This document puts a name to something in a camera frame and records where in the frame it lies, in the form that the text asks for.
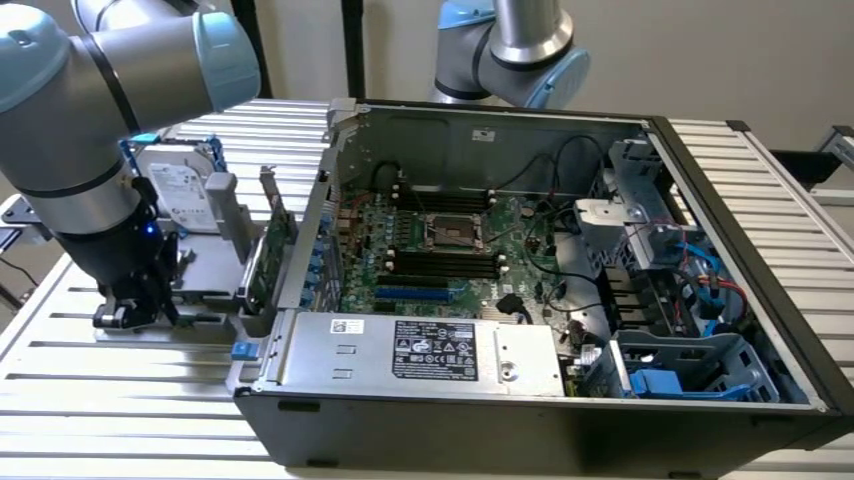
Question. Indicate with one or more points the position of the blue plastic connector block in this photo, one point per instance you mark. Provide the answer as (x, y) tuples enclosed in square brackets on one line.
[(656, 382)]

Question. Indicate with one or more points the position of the black open PC case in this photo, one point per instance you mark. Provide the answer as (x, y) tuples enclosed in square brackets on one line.
[(467, 435)]

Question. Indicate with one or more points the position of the green graphics card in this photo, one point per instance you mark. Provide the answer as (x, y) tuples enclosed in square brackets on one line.
[(269, 250)]

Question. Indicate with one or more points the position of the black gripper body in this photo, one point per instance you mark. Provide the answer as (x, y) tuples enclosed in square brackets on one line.
[(126, 260)]

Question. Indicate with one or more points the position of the CPU socket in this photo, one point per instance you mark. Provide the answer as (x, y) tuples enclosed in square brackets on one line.
[(455, 231)]

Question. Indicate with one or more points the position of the grey metal disk bay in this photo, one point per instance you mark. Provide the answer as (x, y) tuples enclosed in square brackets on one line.
[(650, 220)]

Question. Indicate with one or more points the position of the blue expansion slot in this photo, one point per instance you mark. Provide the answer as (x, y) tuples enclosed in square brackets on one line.
[(412, 291)]

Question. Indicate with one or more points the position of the black vertical pole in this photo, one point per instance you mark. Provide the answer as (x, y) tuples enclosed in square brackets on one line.
[(256, 50), (353, 50)]

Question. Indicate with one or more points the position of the hard disk in blue caddy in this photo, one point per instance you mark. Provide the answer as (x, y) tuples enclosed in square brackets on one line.
[(180, 185)]

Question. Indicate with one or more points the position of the black bracket on aluminium rail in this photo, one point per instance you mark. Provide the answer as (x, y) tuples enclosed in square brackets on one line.
[(803, 167)]

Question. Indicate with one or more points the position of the green motherboard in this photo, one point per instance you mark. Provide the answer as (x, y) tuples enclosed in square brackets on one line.
[(520, 270)]

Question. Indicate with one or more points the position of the grey parts rack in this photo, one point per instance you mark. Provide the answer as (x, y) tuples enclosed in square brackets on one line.
[(213, 270)]

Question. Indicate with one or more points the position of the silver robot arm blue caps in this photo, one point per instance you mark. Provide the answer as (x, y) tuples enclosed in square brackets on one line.
[(100, 100)]

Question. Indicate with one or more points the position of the grey power supply unit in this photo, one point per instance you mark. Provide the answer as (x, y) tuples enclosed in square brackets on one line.
[(373, 360)]

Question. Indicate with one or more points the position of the black RAM slot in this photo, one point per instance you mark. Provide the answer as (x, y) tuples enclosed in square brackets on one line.
[(445, 261), (445, 274), (443, 207), (445, 255), (443, 197), (443, 202), (443, 191), (445, 268)]

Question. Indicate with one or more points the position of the grey plastic drive cage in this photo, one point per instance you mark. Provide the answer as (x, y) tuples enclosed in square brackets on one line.
[(700, 360)]

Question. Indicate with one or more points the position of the black table corner bracket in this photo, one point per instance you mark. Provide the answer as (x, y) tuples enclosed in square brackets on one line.
[(22, 220)]

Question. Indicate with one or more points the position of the blue plastic clip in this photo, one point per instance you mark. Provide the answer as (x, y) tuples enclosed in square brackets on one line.
[(244, 351)]

